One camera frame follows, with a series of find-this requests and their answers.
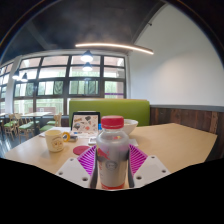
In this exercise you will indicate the long curved ceiling light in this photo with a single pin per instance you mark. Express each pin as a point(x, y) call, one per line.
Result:
point(113, 45)

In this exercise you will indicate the group of green-seated wooden chairs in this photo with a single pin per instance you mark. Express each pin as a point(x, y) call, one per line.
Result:
point(25, 126)

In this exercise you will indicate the clear red-capped drink bottle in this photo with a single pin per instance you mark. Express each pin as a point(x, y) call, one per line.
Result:
point(112, 156)

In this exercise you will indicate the white bowl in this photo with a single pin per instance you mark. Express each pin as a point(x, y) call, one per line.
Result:
point(131, 126)

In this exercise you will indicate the white paper card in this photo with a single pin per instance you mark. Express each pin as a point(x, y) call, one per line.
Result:
point(133, 142)

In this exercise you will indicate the white printed paper sheet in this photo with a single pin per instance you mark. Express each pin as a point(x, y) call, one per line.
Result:
point(50, 131)

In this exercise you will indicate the small blue-capped tube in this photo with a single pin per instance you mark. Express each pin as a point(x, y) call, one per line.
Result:
point(99, 127)

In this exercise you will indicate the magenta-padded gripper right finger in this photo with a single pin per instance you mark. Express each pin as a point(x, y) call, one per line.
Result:
point(150, 170)

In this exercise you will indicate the wooden dining table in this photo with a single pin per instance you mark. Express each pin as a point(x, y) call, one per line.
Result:
point(36, 114)

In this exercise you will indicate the small white box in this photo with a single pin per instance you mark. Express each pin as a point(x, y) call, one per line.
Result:
point(92, 141)

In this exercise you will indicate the green upholstered bench backrest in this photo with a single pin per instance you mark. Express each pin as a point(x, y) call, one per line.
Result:
point(126, 108)

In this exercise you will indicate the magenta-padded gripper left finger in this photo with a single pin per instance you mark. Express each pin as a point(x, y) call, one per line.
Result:
point(73, 171)

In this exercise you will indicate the flat round red coaster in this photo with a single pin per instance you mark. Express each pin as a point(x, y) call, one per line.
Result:
point(80, 150)

